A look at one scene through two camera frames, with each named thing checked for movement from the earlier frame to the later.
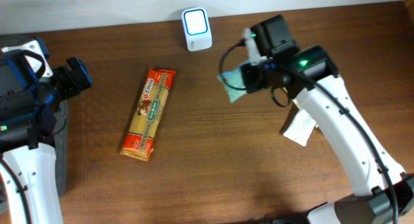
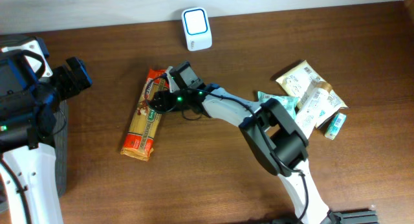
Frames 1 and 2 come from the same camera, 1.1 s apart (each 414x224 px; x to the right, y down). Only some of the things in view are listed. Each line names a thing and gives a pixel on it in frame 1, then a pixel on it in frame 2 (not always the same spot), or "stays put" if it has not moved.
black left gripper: [65, 80] stays put
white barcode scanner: [196, 29] stays put
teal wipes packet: [234, 78] to [288, 103]
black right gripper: [250, 76] to [160, 101]
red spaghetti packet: [147, 114] stays put
